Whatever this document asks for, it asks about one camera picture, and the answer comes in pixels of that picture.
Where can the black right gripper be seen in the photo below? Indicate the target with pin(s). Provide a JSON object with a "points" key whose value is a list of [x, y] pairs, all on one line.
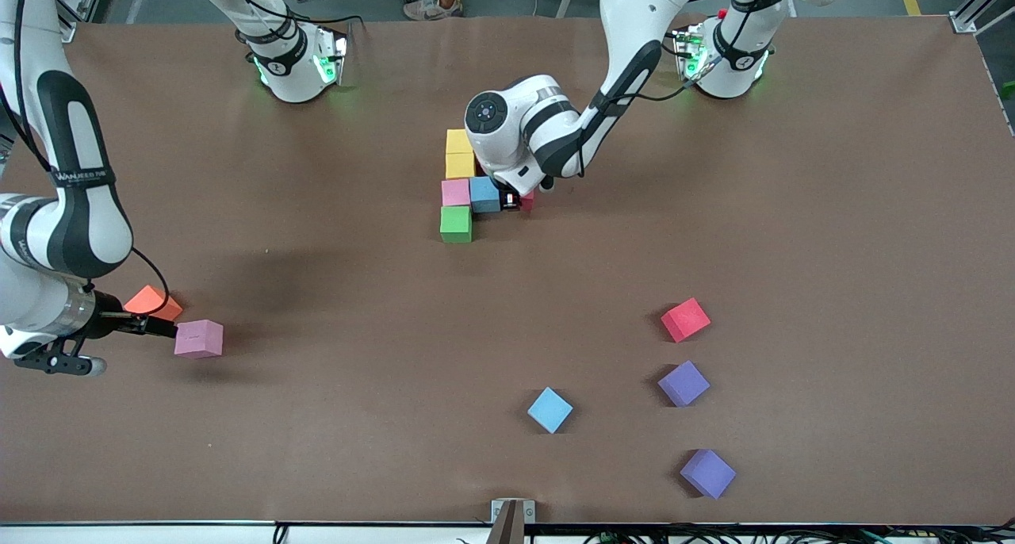
{"points": [[109, 322]]}

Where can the red foam block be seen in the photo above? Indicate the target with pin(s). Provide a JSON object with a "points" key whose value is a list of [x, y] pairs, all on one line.
{"points": [[685, 319], [529, 201]]}

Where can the blue foam block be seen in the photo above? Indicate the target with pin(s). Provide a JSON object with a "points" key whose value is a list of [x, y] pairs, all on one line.
{"points": [[484, 197], [549, 409]]}

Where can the pink foam block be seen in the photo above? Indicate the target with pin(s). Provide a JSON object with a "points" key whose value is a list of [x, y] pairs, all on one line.
{"points": [[455, 192], [198, 338]]}

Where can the green foam block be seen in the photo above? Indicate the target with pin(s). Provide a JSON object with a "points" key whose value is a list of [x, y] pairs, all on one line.
{"points": [[455, 224]]}

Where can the yellow foam block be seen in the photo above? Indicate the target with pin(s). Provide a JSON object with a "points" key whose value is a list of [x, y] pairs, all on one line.
{"points": [[460, 166], [459, 141]]}

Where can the purple foam block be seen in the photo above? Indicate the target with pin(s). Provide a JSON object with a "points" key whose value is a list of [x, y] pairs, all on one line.
{"points": [[707, 473], [683, 382]]}

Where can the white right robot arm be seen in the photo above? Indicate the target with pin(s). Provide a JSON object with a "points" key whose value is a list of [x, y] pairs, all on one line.
{"points": [[71, 235]]}

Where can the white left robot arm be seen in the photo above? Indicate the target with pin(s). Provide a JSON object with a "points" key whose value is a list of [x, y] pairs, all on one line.
{"points": [[634, 21]]}

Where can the orange foam block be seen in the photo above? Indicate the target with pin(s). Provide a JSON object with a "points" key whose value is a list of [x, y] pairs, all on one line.
{"points": [[147, 298]]}

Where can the brown table cover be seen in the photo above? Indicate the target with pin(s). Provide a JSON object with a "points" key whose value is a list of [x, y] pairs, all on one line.
{"points": [[317, 369]]}

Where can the white sneaker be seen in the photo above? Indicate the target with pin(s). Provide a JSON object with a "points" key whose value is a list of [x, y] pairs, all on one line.
{"points": [[432, 7]]}

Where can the small green object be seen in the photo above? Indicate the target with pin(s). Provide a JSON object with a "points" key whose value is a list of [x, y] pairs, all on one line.
{"points": [[1009, 90]]}

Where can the aluminium frame post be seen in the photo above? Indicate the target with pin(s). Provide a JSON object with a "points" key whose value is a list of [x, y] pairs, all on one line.
{"points": [[83, 13], [971, 17]]}

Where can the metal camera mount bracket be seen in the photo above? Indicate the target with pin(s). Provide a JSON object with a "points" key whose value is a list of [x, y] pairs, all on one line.
{"points": [[512, 516]]}

